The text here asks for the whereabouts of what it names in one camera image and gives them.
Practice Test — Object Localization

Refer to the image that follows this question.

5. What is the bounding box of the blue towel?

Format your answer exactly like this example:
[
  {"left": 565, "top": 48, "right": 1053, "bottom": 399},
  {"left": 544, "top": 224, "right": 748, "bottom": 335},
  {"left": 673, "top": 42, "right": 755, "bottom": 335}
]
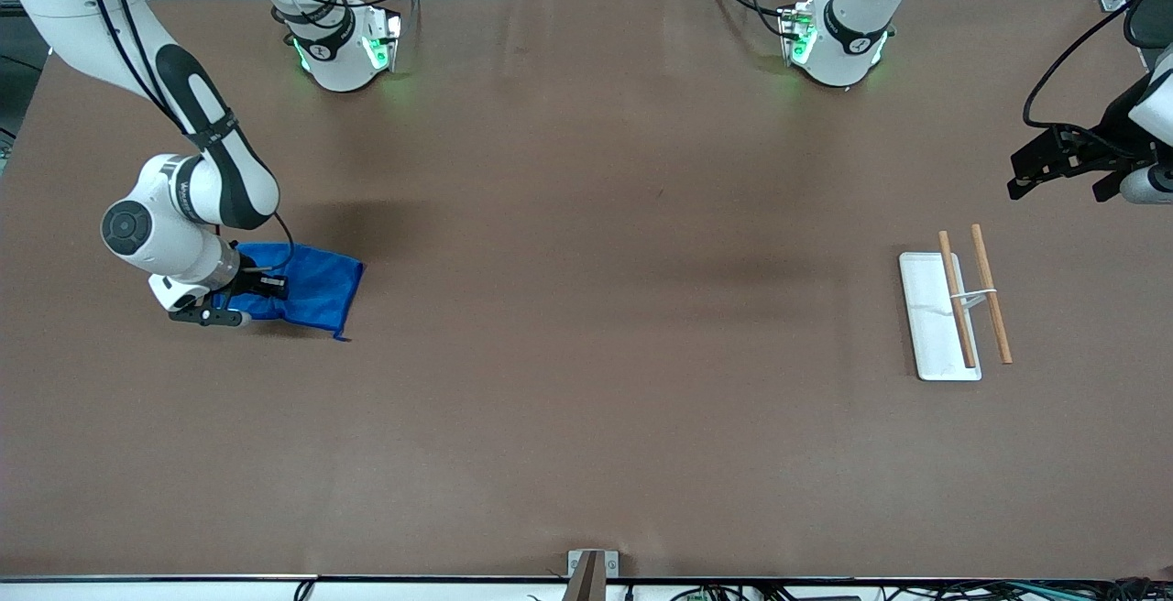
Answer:
[{"left": 213, "top": 241, "right": 367, "bottom": 343}]

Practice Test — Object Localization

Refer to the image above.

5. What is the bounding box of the wooden rack rod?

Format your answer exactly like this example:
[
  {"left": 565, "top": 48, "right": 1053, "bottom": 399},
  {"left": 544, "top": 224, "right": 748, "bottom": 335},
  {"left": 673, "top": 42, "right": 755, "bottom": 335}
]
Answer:
[
  {"left": 937, "top": 230, "right": 979, "bottom": 370},
  {"left": 970, "top": 224, "right": 1014, "bottom": 366}
]

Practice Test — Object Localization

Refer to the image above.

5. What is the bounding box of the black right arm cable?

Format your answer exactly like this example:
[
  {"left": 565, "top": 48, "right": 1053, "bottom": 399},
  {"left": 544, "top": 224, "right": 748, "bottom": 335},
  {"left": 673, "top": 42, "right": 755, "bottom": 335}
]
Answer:
[{"left": 75, "top": 0, "right": 296, "bottom": 278}]

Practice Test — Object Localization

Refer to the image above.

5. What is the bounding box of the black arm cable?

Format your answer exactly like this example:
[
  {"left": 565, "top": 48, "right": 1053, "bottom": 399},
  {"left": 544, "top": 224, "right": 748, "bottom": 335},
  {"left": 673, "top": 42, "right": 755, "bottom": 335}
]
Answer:
[
  {"left": 1023, "top": 0, "right": 1173, "bottom": 137},
  {"left": 75, "top": 0, "right": 296, "bottom": 278}
]

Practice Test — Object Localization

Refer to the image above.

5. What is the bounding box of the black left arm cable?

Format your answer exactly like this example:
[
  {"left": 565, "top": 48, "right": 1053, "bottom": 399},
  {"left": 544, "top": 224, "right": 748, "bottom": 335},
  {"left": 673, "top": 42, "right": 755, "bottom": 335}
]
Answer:
[{"left": 1023, "top": 0, "right": 1173, "bottom": 137}]

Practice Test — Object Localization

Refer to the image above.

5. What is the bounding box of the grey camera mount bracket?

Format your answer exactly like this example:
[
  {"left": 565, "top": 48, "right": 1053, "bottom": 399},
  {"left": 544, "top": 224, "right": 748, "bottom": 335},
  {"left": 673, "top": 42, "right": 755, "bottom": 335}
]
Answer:
[{"left": 566, "top": 550, "right": 620, "bottom": 601}]

